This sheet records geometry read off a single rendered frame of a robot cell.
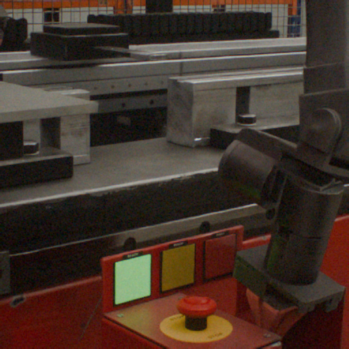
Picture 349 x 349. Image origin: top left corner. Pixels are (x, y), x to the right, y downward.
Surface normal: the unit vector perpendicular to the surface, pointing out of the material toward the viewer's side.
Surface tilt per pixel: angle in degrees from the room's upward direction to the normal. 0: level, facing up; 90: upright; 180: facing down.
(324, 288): 15
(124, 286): 90
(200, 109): 90
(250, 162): 57
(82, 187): 0
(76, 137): 90
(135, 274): 90
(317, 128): 74
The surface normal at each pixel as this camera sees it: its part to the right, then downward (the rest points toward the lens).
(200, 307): 0.10, -0.70
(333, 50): -0.51, -0.29
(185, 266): 0.65, 0.18
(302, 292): 0.19, -0.89
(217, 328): 0.02, -0.97
